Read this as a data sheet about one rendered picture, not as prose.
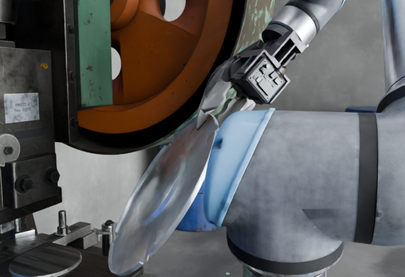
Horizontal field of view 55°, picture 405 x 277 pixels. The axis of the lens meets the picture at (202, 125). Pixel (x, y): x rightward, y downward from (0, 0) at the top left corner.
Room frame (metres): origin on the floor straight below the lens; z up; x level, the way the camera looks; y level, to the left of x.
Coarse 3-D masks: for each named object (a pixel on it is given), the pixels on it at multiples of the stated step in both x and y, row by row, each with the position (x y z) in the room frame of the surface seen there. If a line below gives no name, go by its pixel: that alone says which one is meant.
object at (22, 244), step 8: (0, 240) 0.78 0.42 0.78; (8, 240) 0.78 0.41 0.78; (16, 240) 0.78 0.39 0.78; (24, 240) 0.78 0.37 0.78; (32, 240) 0.78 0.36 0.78; (40, 240) 0.78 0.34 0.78; (48, 240) 0.78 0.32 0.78; (0, 248) 0.75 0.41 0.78; (8, 248) 0.74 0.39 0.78; (16, 248) 0.74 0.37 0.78; (24, 248) 0.74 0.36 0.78; (0, 256) 0.71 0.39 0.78; (8, 256) 0.71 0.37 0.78
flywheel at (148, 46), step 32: (128, 0) 1.00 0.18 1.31; (160, 0) 1.13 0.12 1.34; (192, 0) 0.96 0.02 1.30; (224, 0) 0.88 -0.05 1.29; (128, 32) 1.04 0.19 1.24; (160, 32) 1.00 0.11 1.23; (192, 32) 0.96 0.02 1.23; (224, 32) 0.88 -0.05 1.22; (128, 64) 1.04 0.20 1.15; (160, 64) 1.00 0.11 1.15; (192, 64) 0.92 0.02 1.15; (128, 96) 1.04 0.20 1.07; (160, 96) 0.96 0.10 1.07; (192, 96) 0.93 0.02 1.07; (96, 128) 1.05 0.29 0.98; (128, 128) 1.00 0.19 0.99
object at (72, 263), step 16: (16, 256) 0.71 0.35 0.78; (32, 256) 0.70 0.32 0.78; (48, 256) 0.70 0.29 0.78; (64, 256) 0.70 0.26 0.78; (80, 256) 0.70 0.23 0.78; (96, 256) 0.71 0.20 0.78; (0, 272) 0.64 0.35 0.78; (16, 272) 0.63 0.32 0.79; (32, 272) 0.63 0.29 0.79; (48, 272) 0.63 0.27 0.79; (64, 272) 0.64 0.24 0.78; (80, 272) 0.64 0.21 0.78; (96, 272) 0.64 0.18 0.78
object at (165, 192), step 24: (192, 120) 0.70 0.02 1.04; (216, 120) 0.59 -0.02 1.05; (192, 144) 0.63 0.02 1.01; (168, 168) 0.63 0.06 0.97; (192, 168) 0.56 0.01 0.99; (144, 192) 0.69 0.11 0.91; (168, 192) 0.56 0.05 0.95; (192, 192) 0.48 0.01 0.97; (144, 216) 0.58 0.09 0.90; (168, 216) 0.52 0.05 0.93; (120, 240) 0.63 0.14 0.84; (144, 240) 0.54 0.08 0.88; (120, 264) 0.56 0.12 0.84
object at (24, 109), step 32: (0, 64) 0.67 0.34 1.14; (32, 64) 0.72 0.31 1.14; (0, 96) 0.66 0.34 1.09; (32, 96) 0.72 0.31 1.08; (0, 128) 0.66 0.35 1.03; (32, 128) 0.72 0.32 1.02; (0, 160) 0.64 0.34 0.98; (32, 160) 0.68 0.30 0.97; (0, 192) 0.65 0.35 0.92; (32, 192) 0.67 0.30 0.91
